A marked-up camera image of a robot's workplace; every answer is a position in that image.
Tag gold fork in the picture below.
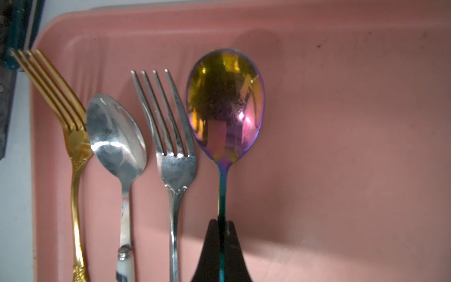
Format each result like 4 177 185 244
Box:
10 49 93 282

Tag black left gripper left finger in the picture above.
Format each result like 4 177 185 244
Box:
191 219 223 282

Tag silver spoon cow-pattern handle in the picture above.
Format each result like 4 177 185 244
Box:
86 94 147 282

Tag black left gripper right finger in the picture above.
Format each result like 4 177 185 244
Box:
224 221 252 282

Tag iridescent rainbow spoon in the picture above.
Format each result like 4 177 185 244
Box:
186 48 265 282

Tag silver fork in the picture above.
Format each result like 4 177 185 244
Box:
131 69 197 282

